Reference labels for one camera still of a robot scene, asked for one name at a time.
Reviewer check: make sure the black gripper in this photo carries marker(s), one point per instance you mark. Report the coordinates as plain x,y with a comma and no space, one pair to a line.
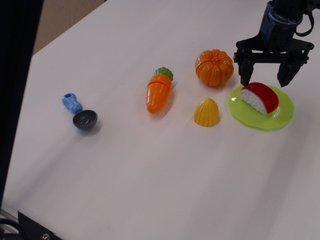
275,43

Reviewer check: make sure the red white toy sushi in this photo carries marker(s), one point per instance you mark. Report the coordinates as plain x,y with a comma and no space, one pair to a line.
260,97

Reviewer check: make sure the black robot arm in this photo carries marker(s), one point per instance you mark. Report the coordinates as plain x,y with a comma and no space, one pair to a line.
292,8

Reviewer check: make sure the green plastic plate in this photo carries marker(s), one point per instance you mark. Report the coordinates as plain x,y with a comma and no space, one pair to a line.
251,117

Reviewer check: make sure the orange toy pumpkin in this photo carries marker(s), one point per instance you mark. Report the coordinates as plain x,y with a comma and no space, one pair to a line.
214,67

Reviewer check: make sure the yellow toy corn piece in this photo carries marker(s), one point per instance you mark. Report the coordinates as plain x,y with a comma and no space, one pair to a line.
207,113

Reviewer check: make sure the orange toy carrot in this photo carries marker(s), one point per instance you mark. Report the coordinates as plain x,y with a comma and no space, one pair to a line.
158,90

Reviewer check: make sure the blue grey toy scoop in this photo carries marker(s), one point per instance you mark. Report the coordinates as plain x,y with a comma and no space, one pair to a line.
82,119

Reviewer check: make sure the dark blurred foreground object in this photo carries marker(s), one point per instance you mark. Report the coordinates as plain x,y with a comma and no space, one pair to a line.
19,21

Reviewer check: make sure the black corner bracket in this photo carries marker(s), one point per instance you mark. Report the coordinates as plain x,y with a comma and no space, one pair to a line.
34,230

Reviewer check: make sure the aluminium frame rail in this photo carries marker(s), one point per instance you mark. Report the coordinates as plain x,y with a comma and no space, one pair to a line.
7,212

